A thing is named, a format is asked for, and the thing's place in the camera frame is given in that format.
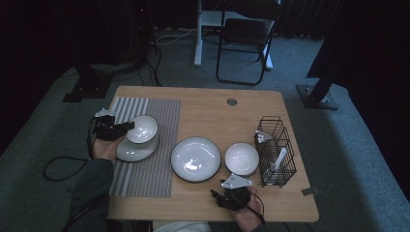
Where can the white chopsticks pair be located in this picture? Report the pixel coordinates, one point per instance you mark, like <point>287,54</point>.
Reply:
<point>262,137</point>

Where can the black folding chair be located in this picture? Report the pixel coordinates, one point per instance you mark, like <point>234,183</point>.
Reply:
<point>245,30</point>

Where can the grey striped placemat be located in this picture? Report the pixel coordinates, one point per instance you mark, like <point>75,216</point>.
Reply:
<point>151,161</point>

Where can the white desk frame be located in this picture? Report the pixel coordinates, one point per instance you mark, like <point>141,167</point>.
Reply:
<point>198,48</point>

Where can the person's left hand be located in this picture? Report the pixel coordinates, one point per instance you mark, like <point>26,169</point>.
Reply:
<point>104,151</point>

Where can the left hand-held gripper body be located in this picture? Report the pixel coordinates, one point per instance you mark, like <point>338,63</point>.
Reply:
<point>108,129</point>

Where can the white ceramic spoon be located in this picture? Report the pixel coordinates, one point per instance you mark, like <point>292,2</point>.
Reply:
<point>279,159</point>

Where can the person's light clothing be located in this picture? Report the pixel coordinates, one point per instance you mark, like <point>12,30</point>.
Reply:
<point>182,227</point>

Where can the black stand base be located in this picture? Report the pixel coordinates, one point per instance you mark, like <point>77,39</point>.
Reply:
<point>87,92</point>

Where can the large white plate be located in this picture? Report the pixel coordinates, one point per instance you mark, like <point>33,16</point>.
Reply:
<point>195,159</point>

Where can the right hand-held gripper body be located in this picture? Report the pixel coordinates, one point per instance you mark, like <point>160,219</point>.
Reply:
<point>233,198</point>

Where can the dark curtain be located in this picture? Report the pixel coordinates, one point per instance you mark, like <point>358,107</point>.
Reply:
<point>370,48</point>

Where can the small white plate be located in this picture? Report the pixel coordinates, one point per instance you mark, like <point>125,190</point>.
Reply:
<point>135,154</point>

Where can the black metal stand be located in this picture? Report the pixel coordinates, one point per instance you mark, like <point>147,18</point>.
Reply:
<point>317,96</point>

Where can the grey table grommet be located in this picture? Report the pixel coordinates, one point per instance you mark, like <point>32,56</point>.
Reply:
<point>232,102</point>

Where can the grey tape piece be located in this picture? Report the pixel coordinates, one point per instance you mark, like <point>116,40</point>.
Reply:
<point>311,191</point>

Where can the white bowl with black rim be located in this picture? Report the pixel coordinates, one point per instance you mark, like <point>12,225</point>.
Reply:
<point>143,129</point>
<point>241,158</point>

